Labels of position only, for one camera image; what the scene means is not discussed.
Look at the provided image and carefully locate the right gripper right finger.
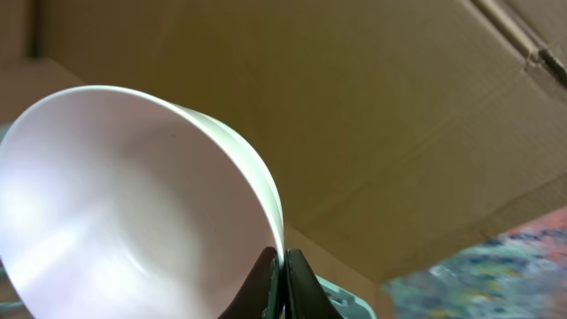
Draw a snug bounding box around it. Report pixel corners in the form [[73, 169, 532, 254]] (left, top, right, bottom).
[[285, 249, 342, 319]]

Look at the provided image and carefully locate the grey dishwasher rack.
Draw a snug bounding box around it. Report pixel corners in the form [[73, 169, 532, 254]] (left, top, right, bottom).
[[316, 276, 377, 319]]

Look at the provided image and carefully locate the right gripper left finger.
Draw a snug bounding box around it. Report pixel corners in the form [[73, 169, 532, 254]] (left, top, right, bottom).
[[219, 247, 281, 319]]

